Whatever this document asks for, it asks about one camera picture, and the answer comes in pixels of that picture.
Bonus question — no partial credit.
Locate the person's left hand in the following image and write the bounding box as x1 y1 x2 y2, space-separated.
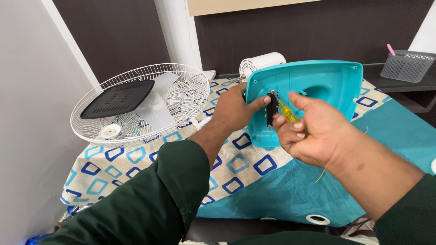
211 82 272 134

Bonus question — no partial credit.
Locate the person's right hand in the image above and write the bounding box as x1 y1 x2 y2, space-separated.
272 91 355 169

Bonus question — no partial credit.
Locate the yellow handled screwdriver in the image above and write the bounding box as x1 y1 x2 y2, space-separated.
270 89 309 137

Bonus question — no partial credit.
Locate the black switch block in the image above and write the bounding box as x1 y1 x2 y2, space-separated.
266 93 280 131

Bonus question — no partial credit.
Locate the teal plastic fan base cover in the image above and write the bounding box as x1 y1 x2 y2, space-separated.
245 60 364 148

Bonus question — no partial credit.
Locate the white fan motor housing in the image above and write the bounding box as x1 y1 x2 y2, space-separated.
233 52 287 83

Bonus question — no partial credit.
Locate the patterned teal and cream cloth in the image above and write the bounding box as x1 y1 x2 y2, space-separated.
61 78 436 228

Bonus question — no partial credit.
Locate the translucent white fan blade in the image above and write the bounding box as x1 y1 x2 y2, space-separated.
134 72 179 131

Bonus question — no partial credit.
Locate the black vented plastic plate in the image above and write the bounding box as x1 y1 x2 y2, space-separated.
80 80 155 120

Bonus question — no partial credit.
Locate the grey mesh plastic basket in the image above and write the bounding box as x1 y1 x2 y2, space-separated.
380 50 436 83

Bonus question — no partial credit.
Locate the white fan guard hub cap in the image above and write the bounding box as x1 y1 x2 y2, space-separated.
99 124 122 139

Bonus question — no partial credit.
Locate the blue shiny plastic wrapper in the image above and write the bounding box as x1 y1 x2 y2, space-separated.
25 204 92 245

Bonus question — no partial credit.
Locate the yellow thin wire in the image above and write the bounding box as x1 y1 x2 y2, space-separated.
184 0 203 71

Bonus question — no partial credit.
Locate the white wire fan guard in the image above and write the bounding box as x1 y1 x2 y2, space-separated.
70 63 210 148

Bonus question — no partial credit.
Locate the dark wall shelf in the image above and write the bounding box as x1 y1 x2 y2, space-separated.
362 62 436 113

